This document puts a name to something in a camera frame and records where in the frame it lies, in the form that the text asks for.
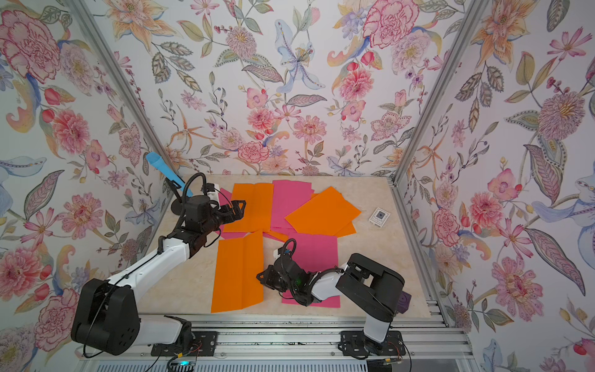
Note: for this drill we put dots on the blue microphone on stand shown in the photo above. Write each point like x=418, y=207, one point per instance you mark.
x=172, y=180

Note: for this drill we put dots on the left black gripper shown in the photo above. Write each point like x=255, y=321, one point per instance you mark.
x=238, y=212

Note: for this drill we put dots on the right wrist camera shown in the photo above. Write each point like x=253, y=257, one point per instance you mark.
x=281, y=253

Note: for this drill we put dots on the orange paper bottom sheet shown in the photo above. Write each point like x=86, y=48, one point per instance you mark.
x=239, y=261

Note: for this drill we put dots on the orange paper sheet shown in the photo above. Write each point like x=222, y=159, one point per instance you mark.
x=239, y=261
x=328, y=214
x=257, y=214

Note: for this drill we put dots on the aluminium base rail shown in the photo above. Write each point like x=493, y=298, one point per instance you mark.
x=429, y=343

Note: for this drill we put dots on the aluminium corner post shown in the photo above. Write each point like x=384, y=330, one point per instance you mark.
x=469, y=23
x=97, y=41

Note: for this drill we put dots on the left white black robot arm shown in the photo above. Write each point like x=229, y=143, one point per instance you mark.
x=107, y=317

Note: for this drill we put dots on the pink paper far left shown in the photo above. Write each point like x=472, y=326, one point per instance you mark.
x=232, y=211

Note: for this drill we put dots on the white QR code card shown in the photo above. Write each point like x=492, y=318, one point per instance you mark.
x=379, y=217

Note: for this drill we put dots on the purple cube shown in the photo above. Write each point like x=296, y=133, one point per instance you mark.
x=404, y=302

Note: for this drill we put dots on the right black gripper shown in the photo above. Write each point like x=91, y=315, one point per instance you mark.
x=269, y=282

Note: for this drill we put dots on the left aluminium corner post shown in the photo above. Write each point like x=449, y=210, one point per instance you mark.
x=97, y=41

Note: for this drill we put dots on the right aluminium corner post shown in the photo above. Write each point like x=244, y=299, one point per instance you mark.
x=469, y=23

